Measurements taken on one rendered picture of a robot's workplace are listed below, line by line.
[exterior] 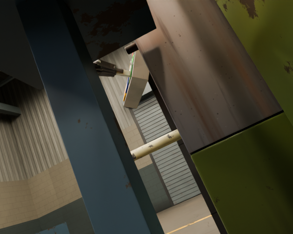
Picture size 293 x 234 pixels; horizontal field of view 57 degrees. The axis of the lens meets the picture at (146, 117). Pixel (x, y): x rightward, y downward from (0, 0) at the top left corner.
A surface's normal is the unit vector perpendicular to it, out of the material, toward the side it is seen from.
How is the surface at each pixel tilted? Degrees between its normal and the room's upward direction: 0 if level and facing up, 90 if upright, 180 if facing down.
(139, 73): 90
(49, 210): 90
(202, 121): 90
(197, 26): 90
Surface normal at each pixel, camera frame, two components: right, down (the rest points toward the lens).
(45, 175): -0.30, -0.16
